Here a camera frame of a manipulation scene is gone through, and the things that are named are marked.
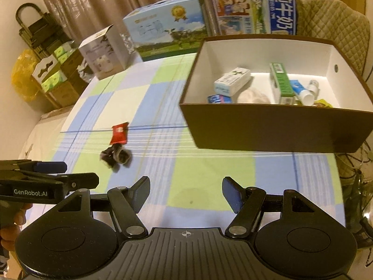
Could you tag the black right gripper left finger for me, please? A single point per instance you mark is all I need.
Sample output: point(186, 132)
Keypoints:
point(126, 203)

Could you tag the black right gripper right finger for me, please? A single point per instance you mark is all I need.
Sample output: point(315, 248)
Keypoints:
point(246, 203)

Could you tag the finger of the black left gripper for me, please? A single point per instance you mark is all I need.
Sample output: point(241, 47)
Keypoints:
point(63, 184)
point(50, 167)

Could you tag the white knitted cloth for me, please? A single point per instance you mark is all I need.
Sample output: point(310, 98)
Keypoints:
point(252, 96)

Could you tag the blue white medicine box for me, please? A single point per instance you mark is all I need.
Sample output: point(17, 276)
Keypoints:
point(219, 99)

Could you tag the green white medicine box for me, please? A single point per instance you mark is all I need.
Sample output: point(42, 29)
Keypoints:
point(280, 83)

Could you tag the long white carton box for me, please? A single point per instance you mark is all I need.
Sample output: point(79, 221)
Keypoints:
point(231, 82)

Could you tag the blue cream tube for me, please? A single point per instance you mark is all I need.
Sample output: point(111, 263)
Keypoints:
point(302, 94)

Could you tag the yellow snack packet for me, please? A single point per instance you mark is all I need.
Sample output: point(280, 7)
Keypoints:
point(322, 104)

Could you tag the small white pill bottle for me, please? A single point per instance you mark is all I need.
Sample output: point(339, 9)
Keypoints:
point(313, 87)

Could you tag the person's left hand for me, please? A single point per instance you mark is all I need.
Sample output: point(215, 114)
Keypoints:
point(10, 233)

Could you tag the dark brown scrunchie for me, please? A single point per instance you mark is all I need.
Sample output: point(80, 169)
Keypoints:
point(116, 156)

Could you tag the red candy wrapper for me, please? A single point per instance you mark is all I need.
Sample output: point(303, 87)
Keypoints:
point(120, 134)

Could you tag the checkered bed sheet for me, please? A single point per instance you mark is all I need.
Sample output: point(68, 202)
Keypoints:
point(185, 180)

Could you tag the yellow plastic bag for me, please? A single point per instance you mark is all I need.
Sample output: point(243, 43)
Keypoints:
point(22, 79)

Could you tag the cardboard box with tissues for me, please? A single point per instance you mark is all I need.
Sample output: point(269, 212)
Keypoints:
point(58, 77)

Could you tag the white plastic bag clutter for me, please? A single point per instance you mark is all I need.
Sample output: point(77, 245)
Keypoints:
point(85, 72)

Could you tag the brown cardboard storage box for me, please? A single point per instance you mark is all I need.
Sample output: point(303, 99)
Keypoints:
point(274, 127)

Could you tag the humidifier product box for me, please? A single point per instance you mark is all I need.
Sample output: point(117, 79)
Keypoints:
point(105, 52)

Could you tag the black folding cart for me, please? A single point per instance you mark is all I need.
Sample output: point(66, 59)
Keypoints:
point(44, 36)

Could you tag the green cow milk carton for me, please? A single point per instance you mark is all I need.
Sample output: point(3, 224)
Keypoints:
point(168, 28)

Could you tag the blue cartoon milk carton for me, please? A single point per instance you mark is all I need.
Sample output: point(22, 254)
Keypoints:
point(236, 17)

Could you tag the beige quilted chair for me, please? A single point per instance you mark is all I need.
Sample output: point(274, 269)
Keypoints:
point(334, 21)

